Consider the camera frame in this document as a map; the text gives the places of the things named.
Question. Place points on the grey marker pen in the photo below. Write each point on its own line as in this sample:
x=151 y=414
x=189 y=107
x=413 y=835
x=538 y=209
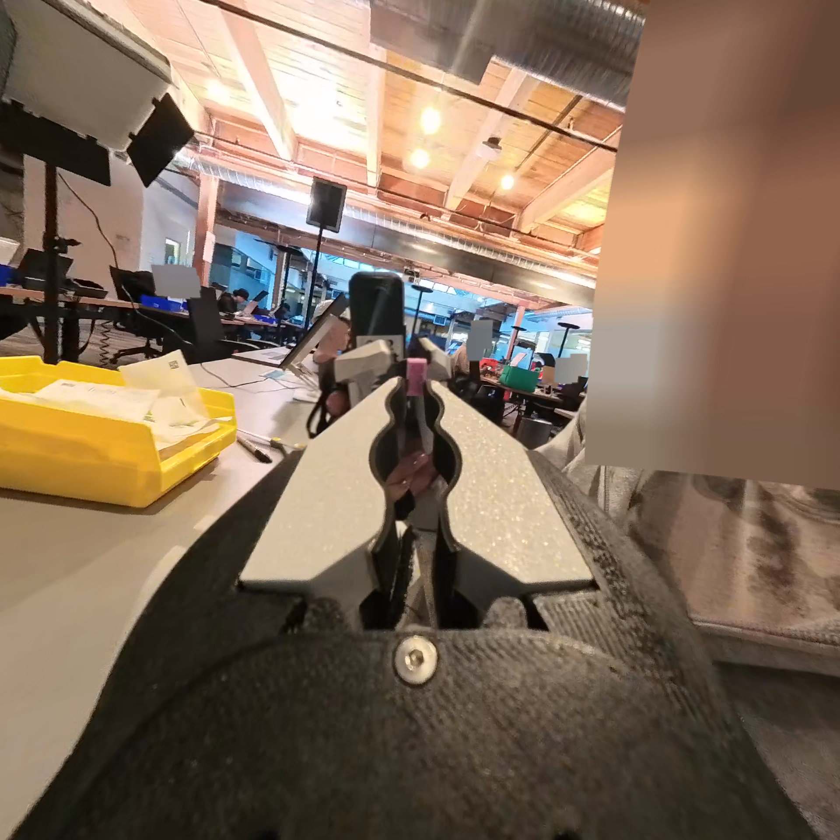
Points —
x=253 y=446

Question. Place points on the black panel light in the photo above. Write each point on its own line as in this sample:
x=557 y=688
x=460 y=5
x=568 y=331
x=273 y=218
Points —
x=327 y=203

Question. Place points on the green storage bin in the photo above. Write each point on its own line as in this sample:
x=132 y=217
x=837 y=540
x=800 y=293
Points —
x=522 y=379

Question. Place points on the brown wooden table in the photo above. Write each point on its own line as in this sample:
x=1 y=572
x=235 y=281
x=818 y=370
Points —
x=131 y=305

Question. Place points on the black office chair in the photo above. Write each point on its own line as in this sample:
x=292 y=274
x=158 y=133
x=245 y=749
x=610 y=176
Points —
x=210 y=321

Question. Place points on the silver ventilation duct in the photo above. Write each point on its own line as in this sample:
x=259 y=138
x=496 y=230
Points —
x=525 y=39

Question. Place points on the grey trash bin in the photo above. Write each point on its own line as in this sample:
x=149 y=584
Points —
x=535 y=433

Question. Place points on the grey desk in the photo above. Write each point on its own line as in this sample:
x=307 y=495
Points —
x=98 y=558

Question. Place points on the small pink toy brick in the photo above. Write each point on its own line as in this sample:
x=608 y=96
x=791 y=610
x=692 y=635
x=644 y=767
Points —
x=417 y=374

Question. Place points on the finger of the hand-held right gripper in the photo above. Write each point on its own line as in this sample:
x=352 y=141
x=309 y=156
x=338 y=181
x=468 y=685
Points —
x=364 y=374
x=438 y=361

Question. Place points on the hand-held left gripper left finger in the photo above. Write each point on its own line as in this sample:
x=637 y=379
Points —
x=315 y=518

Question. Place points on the yellow bin with plastic bags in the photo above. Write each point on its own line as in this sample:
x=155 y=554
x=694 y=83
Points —
x=79 y=459

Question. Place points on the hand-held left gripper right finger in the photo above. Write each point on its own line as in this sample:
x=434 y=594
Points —
x=518 y=518

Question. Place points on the black light stand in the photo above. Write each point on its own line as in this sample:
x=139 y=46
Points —
x=51 y=262

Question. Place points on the person's grey hoodie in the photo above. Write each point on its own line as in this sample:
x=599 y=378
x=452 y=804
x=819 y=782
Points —
x=754 y=558

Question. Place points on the pile of clear plastic bags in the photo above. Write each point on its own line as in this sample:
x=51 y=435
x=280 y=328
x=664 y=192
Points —
x=98 y=397

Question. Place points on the person's right hand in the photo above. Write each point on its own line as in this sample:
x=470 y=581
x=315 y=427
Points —
x=410 y=476

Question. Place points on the white softbox light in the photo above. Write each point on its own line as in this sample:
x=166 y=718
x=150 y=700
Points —
x=85 y=59

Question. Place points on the silver laptop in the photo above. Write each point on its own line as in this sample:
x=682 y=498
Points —
x=315 y=328

